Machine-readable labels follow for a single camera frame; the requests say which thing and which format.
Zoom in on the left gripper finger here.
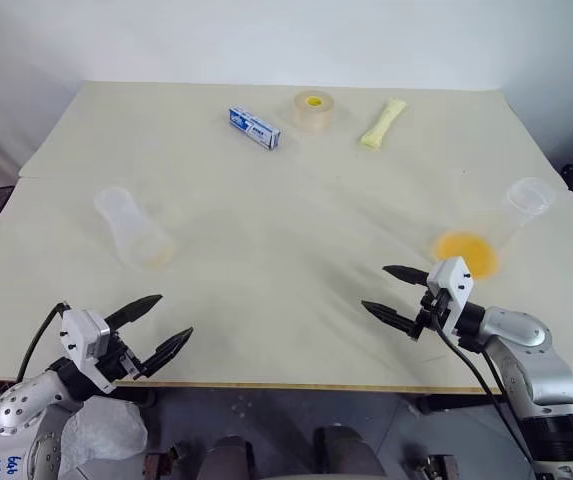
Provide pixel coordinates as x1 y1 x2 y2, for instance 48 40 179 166
104 294 164 331
138 327 196 380

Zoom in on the crumpled clear plastic bag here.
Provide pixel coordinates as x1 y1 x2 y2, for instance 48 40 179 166
59 398 149 479

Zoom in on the clear plastic cup left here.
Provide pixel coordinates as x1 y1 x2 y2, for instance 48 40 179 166
93 186 177 272

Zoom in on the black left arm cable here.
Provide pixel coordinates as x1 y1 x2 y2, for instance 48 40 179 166
15 301 73 384

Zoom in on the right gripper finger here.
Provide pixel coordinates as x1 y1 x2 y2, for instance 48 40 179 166
382 264 432 289
360 298 420 338

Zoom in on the clear tape roll, yellow core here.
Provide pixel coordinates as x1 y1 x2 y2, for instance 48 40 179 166
292 89 338 135

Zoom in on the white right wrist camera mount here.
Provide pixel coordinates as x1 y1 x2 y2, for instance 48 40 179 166
425 255 477 335

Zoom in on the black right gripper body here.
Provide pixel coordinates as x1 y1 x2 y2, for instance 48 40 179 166
408 288 456 344

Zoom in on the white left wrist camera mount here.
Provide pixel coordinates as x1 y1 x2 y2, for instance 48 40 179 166
59 308 118 394

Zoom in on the pale yellow snack packet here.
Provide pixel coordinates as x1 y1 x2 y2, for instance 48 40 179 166
358 96 410 152

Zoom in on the dark rounded shape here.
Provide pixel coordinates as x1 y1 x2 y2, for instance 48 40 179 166
312 423 388 480
204 434 258 480

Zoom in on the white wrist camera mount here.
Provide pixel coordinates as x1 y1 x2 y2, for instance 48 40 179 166
425 255 477 335
59 308 118 394

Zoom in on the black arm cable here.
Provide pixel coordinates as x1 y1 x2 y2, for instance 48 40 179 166
433 319 537 469
480 347 522 426
15 301 73 384

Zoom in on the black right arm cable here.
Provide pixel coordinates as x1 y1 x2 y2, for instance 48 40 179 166
480 347 522 426
433 319 537 469

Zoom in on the blue and white box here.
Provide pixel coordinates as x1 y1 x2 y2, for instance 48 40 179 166
227 104 284 152

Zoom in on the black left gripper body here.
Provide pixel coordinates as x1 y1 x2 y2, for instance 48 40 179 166
93 330 147 387

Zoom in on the clear cup with orange juice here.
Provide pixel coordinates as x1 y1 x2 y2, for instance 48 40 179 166
432 176 558 282

